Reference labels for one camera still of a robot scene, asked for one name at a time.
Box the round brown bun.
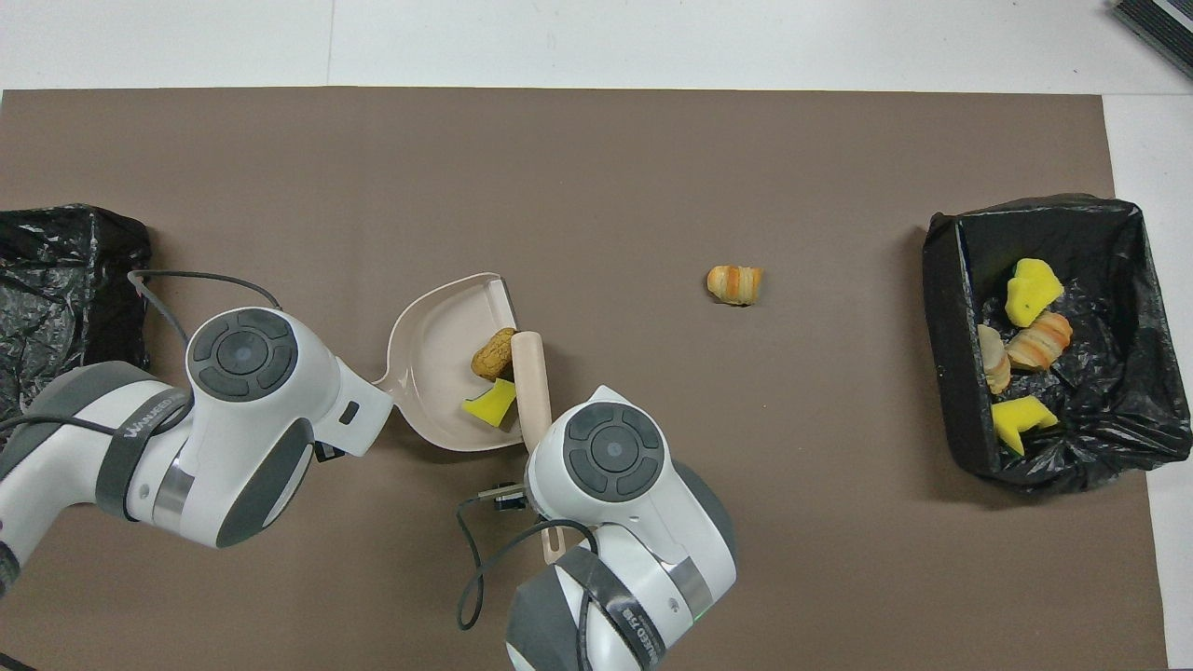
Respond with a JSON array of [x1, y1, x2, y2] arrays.
[[471, 327, 519, 381]]

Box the yellow sponge chunk with dot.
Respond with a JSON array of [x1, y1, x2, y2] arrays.
[[1005, 258, 1065, 329]]

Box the brown paper table mat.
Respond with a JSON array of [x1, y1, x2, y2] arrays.
[[0, 87, 1171, 671]]

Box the small striped bread roll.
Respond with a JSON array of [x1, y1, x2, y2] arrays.
[[706, 265, 764, 308]]

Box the beige plastic dustpan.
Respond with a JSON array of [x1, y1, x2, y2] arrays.
[[373, 272, 523, 454]]

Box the large striped bread chunk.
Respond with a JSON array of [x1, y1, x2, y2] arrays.
[[1007, 312, 1075, 371]]

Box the beige hand brush black bristles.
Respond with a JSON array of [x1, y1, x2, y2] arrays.
[[509, 331, 568, 565]]

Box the pale bread slice piece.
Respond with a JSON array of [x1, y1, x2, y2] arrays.
[[977, 323, 1013, 395]]

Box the black bag lined bin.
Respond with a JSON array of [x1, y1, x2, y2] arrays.
[[923, 193, 1193, 495], [0, 205, 153, 425]]

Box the black ribbed panel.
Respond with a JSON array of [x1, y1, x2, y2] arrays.
[[1109, 0, 1193, 83]]

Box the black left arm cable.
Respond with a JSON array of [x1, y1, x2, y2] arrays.
[[126, 268, 282, 341]]

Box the green and yellow sponge piece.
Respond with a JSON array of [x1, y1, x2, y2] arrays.
[[991, 395, 1061, 457]]

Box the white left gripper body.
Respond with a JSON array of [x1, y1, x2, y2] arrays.
[[319, 359, 394, 458]]

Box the yellow sponge wedge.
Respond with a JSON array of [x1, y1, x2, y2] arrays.
[[461, 377, 519, 431]]

